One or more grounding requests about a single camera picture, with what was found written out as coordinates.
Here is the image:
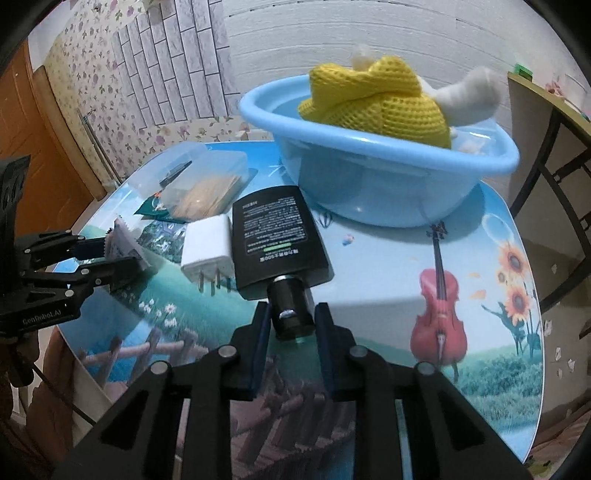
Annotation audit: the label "yellow side table black legs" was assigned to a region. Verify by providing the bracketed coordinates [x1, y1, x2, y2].
[507, 70, 591, 315]

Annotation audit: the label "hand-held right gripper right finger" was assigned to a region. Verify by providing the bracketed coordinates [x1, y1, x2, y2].
[314, 302, 532, 480]

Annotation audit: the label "green snack packet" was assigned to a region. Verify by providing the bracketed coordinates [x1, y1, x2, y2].
[136, 191, 188, 224]

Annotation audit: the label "white charger plug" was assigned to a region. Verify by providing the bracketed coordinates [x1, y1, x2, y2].
[180, 217, 234, 294]

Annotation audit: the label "clear plastic box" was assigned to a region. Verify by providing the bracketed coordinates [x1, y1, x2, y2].
[129, 142, 208, 192]

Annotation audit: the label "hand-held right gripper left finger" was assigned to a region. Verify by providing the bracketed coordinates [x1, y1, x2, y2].
[60, 302, 273, 480]

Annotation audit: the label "black bottle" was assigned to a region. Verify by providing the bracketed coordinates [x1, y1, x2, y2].
[231, 185, 334, 342]

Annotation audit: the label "white plush toy yellow dress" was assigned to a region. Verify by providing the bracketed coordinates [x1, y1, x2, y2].
[297, 44, 502, 149]

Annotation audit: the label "wooden door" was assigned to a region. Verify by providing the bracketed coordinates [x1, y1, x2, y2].
[0, 41, 100, 232]

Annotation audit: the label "clear box of toothpicks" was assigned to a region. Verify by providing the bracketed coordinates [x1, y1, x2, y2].
[164, 151, 249, 219]

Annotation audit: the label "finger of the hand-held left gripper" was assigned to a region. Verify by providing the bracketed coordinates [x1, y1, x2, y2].
[16, 231, 112, 268]
[28, 256, 139, 303]

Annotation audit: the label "blue plastic basin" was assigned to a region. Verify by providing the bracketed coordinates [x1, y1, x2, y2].
[238, 76, 520, 227]

